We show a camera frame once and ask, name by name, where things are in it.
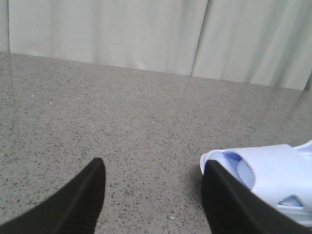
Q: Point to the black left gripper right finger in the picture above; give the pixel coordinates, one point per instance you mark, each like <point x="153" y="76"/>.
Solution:
<point x="231" y="208"/>

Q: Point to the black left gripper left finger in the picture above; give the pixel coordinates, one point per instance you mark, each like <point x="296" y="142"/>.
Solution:
<point x="74" y="209"/>

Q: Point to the light blue slipper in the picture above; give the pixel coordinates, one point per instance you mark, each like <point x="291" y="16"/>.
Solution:
<point x="280" y="175"/>

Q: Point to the pale green curtain backdrop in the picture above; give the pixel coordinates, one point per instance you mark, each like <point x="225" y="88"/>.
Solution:
<point x="267" y="42"/>

